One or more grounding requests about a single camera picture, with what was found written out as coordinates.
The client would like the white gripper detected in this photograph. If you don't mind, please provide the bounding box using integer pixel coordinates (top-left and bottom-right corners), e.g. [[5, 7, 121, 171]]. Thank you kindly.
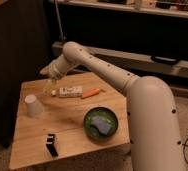
[[40, 55, 74, 95]]

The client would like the white ceramic cup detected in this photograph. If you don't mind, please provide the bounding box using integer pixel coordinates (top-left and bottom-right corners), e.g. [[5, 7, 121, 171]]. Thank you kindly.
[[24, 94, 44, 118]]

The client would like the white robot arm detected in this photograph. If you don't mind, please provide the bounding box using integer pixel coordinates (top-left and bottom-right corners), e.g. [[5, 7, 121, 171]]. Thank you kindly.
[[40, 42, 186, 171]]

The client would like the black eraser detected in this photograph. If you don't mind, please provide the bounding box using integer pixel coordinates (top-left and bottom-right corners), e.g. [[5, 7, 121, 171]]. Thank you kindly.
[[46, 134, 58, 157]]

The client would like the white tube box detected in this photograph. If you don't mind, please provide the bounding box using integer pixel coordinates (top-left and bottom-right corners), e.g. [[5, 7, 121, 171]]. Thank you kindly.
[[51, 86, 83, 98]]

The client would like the wooden table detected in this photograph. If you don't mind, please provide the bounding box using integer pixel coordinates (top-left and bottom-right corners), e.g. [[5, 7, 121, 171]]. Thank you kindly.
[[9, 72, 129, 169]]

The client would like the orange carrot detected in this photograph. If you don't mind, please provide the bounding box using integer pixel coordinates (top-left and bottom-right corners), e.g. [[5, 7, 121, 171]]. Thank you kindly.
[[81, 88, 106, 99]]

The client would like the dark cabinet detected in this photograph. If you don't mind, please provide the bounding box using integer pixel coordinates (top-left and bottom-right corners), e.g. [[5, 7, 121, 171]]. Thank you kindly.
[[0, 0, 50, 148]]

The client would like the green bowl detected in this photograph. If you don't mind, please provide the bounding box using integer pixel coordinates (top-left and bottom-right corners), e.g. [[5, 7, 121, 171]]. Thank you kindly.
[[83, 107, 118, 141]]

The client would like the blue sponge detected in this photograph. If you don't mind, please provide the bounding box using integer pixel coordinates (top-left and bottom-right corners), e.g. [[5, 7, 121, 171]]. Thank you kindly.
[[91, 116, 112, 135]]

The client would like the grey metal shelf beam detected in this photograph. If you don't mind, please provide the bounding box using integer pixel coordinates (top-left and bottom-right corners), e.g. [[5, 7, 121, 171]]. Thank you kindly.
[[51, 41, 188, 80]]

